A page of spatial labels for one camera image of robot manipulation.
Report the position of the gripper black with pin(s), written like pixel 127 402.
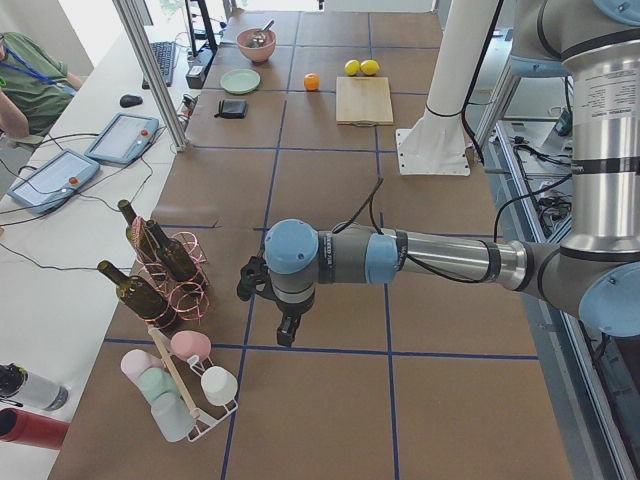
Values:
pixel 290 314

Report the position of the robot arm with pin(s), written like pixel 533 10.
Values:
pixel 593 273

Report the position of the green plate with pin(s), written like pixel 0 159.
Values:
pixel 240 81

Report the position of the white cup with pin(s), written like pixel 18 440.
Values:
pixel 219 386

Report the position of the pink cup upper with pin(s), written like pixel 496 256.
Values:
pixel 188 343

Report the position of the dark glass bottle middle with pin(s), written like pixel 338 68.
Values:
pixel 172 254

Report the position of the green cup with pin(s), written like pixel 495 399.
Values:
pixel 154 382

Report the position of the grey cup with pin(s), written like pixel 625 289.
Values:
pixel 172 416

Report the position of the pale pink cup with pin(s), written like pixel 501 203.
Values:
pixel 135 362

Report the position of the dark glass bottle back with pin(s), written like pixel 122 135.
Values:
pixel 136 232

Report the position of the dark grey folded cloth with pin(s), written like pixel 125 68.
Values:
pixel 232 109

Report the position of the wooden cutting board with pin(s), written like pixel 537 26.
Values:
pixel 363 100

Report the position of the orange fruit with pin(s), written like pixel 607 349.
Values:
pixel 311 82

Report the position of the blue teach pendant far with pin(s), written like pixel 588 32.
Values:
pixel 123 140

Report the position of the blue teach pendant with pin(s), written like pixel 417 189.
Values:
pixel 49 186
pixel 123 140

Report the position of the yellow lemon left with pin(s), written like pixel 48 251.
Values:
pixel 352 67

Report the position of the yellow lemon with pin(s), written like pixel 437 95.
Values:
pixel 352 67
pixel 369 67

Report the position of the yellow lemon right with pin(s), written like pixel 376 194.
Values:
pixel 369 67

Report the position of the grey water bottle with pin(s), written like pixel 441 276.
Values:
pixel 21 387

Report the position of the blue teach pendant near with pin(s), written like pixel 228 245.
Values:
pixel 49 186

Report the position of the pink bowl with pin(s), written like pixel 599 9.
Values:
pixel 253 50

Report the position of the black computer mouse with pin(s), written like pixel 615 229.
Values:
pixel 130 100

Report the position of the red bottle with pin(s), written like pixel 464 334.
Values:
pixel 27 428

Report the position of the metal scoop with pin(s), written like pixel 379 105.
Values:
pixel 259 37

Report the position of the black keyboard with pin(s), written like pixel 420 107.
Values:
pixel 165 54

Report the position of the person in green shirt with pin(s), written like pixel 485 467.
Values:
pixel 35 87

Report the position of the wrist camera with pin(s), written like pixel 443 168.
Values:
pixel 255 280

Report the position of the white wire cup rack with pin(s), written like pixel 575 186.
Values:
pixel 187 377

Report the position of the copper wire bottle rack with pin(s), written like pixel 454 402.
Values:
pixel 190 298

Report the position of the aluminium frame post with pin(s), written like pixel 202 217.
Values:
pixel 134 28

